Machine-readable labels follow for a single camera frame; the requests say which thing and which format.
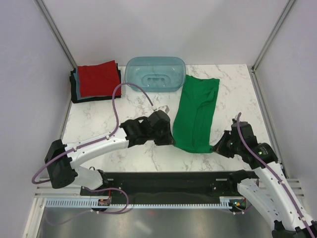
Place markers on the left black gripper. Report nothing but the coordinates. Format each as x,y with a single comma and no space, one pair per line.
168,139

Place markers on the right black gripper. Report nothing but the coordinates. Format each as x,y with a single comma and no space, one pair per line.
219,147

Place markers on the green t shirt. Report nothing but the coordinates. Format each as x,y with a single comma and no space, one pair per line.
192,124

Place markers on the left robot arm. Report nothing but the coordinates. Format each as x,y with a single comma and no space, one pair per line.
64,160

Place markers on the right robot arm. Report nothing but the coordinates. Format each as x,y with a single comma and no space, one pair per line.
278,205

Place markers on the teal plastic bin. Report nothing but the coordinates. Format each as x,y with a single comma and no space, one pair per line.
155,74

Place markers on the red folded t shirt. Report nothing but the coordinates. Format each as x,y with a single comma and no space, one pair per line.
98,80

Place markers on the black folded t shirt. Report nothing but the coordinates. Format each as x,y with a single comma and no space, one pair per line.
73,89

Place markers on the blue folded t shirt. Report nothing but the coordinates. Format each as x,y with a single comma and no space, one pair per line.
77,93

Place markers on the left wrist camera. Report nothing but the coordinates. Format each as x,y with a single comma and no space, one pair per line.
164,108

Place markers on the white slotted cable duct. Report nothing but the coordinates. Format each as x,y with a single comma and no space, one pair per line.
95,203

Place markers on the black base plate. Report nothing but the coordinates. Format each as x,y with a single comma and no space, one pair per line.
170,187

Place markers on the aluminium rail right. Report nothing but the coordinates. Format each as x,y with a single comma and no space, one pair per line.
296,187

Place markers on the aluminium rail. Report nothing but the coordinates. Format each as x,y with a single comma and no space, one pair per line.
296,187
45,190

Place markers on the aluminium rail left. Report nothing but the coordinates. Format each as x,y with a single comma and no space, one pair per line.
45,190

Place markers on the left aluminium frame post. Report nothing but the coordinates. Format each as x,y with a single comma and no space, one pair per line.
53,27

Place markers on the aluminium frame post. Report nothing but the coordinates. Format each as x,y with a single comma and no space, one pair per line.
273,34
53,27

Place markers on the right aluminium frame post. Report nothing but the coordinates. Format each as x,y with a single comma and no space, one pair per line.
273,34

